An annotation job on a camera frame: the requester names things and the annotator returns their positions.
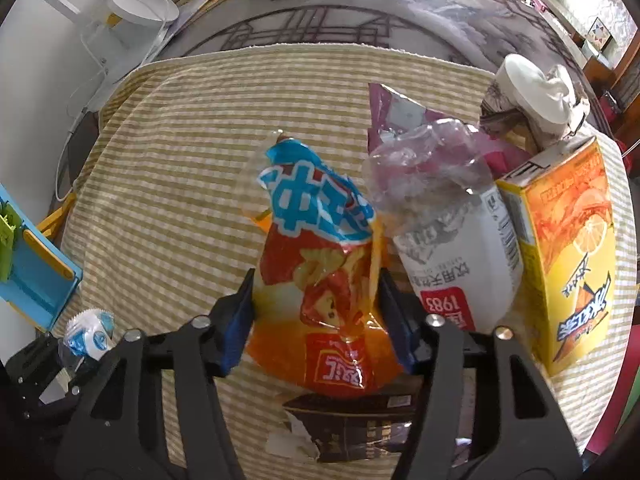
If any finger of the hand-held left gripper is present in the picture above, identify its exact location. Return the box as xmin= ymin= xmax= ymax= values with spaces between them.
xmin=0 ymin=332 xmax=118 ymax=426

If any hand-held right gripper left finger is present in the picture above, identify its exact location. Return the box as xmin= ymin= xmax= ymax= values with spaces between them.
xmin=55 ymin=269 xmax=258 ymax=480

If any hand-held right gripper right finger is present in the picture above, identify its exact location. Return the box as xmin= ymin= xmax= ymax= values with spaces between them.
xmin=377 ymin=266 xmax=583 ymax=480

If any blue and white small wrapper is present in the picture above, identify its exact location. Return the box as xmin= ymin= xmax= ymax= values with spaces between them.
xmin=60 ymin=308 xmax=117 ymax=366

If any orange chip bag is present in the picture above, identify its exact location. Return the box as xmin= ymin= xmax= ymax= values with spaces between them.
xmin=247 ymin=130 xmax=406 ymax=401

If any pale pink plastic bag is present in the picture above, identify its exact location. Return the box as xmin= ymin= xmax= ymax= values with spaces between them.
xmin=362 ymin=119 xmax=523 ymax=333

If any yellow drink carton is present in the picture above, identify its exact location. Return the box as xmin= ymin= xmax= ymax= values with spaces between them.
xmin=495 ymin=136 xmax=617 ymax=378

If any pink snack wrapper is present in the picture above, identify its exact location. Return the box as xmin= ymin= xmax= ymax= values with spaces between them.
xmin=366 ymin=81 xmax=533 ymax=181

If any blue plastic toy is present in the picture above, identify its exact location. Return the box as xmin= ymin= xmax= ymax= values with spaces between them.
xmin=0 ymin=182 xmax=83 ymax=333

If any dark brown wrapper packet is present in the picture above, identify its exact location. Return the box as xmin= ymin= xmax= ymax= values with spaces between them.
xmin=267 ymin=392 xmax=418 ymax=463

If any yellow plastic part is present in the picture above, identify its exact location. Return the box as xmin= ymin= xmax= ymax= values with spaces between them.
xmin=35 ymin=192 xmax=78 ymax=241

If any small red waste bin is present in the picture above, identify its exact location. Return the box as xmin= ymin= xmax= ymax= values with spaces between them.
xmin=600 ymin=91 xmax=628 ymax=133

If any grey patterned table cover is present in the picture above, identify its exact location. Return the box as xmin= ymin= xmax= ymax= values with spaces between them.
xmin=155 ymin=0 xmax=601 ymax=126

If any yellow book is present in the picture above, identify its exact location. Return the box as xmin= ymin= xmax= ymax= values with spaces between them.
xmin=172 ymin=0 xmax=238 ymax=23

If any white desk lamp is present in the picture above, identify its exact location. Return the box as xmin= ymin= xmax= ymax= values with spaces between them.
xmin=25 ymin=0 xmax=180 ymax=68

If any low white tv cabinet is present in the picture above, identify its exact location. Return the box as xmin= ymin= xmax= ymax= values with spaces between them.
xmin=510 ymin=0 xmax=601 ymax=56

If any picture frame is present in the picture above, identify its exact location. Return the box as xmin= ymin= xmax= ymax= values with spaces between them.
xmin=587 ymin=17 xmax=614 ymax=52

